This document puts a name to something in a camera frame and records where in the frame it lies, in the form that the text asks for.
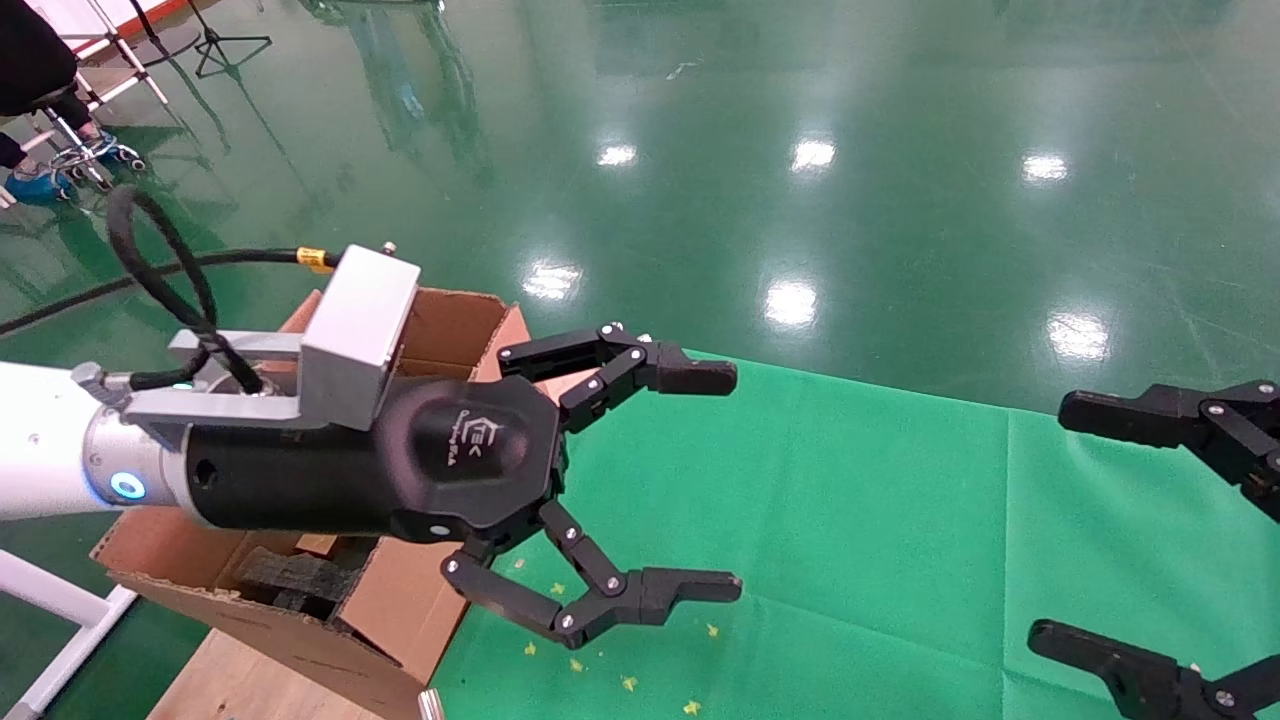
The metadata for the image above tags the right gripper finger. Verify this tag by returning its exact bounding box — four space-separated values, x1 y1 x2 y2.
1028 620 1280 720
1058 380 1280 521

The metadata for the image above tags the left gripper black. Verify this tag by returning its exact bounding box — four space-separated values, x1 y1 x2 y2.
185 375 568 548

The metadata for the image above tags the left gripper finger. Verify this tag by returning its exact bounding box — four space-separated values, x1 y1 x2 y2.
497 323 739 434
442 500 744 649

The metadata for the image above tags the large open cardboard carton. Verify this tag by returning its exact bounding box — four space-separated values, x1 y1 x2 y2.
90 285 531 720

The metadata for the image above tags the black foam insert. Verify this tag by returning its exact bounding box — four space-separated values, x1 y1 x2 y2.
235 540 376 616

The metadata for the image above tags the large green tablecloth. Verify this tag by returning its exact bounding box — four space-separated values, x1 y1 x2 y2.
430 345 1280 720

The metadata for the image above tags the chrome wheeled stool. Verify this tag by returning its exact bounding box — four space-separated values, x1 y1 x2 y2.
35 85 146 193

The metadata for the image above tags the black tripod stand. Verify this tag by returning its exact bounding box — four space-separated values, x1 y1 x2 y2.
190 0 273 79

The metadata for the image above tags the white panel with red edge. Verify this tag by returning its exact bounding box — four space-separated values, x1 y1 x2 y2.
30 0 191 41

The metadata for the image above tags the person in black clothes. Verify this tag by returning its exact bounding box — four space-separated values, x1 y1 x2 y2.
0 0 146 209

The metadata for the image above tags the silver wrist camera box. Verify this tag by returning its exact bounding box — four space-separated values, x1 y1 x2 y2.
125 243 421 431

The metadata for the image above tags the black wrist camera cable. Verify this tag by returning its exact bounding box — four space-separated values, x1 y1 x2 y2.
0 185 341 396

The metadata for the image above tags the white table frame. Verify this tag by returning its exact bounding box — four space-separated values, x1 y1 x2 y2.
0 548 138 720

